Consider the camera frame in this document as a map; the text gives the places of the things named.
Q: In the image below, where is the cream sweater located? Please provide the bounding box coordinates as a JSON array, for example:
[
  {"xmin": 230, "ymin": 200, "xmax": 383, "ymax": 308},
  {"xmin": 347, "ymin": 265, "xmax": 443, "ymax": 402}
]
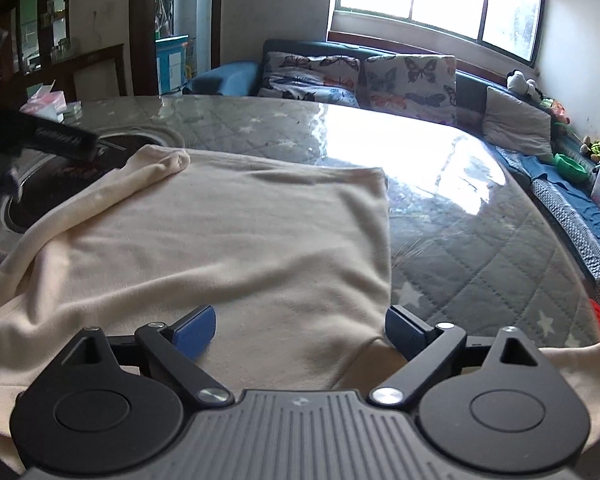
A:
[{"xmin": 0, "ymin": 144, "xmax": 600, "ymax": 476}]

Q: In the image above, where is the butterfly print cushion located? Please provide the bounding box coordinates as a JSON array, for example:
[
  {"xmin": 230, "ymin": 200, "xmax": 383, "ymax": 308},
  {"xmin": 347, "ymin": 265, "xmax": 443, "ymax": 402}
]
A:
[
  {"xmin": 364, "ymin": 54, "xmax": 458, "ymax": 127},
  {"xmin": 257, "ymin": 51, "xmax": 363, "ymax": 109}
]

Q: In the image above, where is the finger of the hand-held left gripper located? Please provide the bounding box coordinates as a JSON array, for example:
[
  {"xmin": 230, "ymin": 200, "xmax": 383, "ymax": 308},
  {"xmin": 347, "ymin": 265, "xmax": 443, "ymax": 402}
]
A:
[{"xmin": 19, "ymin": 112, "xmax": 101, "ymax": 162}]

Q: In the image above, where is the green bowl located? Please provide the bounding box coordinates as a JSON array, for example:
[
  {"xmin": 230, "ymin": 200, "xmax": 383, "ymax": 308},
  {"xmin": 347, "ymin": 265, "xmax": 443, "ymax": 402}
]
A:
[{"xmin": 553, "ymin": 153, "xmax": 591, "ymax": 182}]

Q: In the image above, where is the dark round turntable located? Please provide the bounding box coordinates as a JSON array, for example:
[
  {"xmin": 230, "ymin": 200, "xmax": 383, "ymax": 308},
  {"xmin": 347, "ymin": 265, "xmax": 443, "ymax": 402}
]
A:
[{"xmin": 1, "ymin": 129, "xmax": 185, "ymax": 235}]

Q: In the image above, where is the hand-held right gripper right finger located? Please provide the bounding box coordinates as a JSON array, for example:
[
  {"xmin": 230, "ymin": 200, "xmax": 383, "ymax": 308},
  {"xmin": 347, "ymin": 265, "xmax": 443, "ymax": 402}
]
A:
[{"xmin": 370, "ymin": 304, "xmax": 543, "ymax": 407}]

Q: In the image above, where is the light blue cabinet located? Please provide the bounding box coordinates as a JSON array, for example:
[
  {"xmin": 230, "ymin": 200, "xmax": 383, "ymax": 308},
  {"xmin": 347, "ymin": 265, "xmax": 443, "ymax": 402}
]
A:
[{"xmin": 155, "ymin": 35, "xmax": 189, "ymax": 95}]

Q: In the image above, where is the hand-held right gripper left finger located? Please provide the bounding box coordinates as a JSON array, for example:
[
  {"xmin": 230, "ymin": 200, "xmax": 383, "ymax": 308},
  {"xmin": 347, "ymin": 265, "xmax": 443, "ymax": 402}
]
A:
[{"xmin": 55, "ymin": 304, "xmax": 234, "ymax": 407}]

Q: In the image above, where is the pink tissue box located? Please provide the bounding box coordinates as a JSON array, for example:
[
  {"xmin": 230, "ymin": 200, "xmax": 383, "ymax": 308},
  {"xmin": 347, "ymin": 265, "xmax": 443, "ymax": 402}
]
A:
[{"xmin": 19, "ymin": 86, "xmax": 67, "ymax": 122}]

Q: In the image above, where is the blue patterned sofa blanket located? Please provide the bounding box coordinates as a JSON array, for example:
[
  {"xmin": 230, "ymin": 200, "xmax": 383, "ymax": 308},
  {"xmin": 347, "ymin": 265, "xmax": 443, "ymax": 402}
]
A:
[{"xmin": 497, "ymin": 146, "xmax": 600, "ymax": 306}]

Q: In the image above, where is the grey quilted star tablecloth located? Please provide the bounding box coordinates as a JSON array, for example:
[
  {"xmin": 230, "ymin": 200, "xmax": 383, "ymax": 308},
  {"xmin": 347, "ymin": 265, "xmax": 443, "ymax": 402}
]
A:
[{"xmin": 0, "ymin": 94, "xmax": 600, "ymax": 356}]

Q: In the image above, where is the dark wooden cabinet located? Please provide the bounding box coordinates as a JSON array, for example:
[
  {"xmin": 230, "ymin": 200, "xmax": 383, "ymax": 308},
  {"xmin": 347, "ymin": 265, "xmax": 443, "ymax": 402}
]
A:
[{"xmin": 0, "ymin": 0, "xmax": 132, "ymax": 107}]

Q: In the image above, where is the blue sofa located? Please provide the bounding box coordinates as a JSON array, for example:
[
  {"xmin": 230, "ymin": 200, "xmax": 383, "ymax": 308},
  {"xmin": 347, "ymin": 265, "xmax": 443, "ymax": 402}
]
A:
[{"xmin": 182, "ymin": 39, "xmax": 600, "ymax": 306}]

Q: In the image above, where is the grey cushion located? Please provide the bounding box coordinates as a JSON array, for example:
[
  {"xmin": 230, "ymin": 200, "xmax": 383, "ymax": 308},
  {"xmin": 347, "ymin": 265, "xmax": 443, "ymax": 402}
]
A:
[{"xmin": 481, "ymin": 86, "xmax": 554, "ymax": 164}]

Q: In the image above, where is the panda plush toy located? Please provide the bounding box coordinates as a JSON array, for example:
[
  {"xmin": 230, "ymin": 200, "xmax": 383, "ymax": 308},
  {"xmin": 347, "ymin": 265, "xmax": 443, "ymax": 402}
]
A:
[{"xmin": 506, "ymin": 70, "xmax": 545, "ymax": 105}]

